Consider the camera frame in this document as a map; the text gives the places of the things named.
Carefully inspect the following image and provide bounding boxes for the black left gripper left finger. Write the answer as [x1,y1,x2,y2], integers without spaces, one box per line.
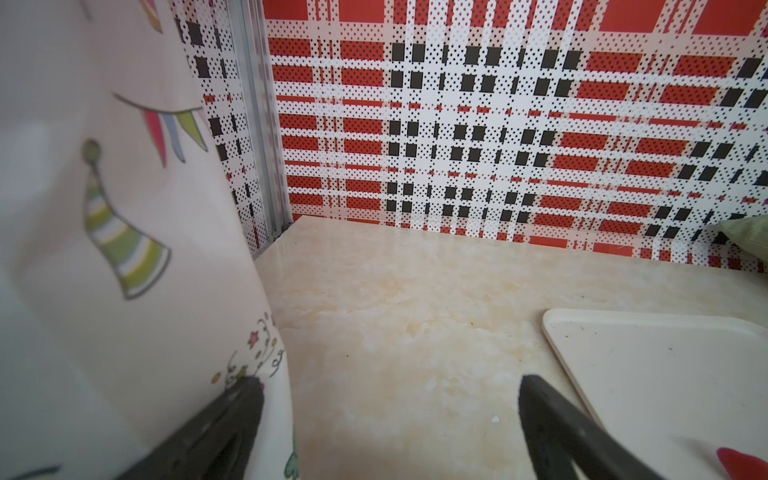
[120,377,264,480]

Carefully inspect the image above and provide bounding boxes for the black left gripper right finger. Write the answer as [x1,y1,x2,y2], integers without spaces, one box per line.
[518,375,660,479]

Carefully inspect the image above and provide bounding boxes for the beige plastic tray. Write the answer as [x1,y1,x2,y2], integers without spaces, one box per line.
[542,308,767,479]

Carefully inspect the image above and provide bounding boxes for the red silicone metal tongs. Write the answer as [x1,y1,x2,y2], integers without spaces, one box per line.
[716,447,768,480]

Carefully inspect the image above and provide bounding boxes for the white paper gift bag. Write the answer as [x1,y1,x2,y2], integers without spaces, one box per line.
[1,1,299,479]

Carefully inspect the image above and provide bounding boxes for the green cushion pillow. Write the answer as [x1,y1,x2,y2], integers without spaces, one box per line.
[719,215,768,263]

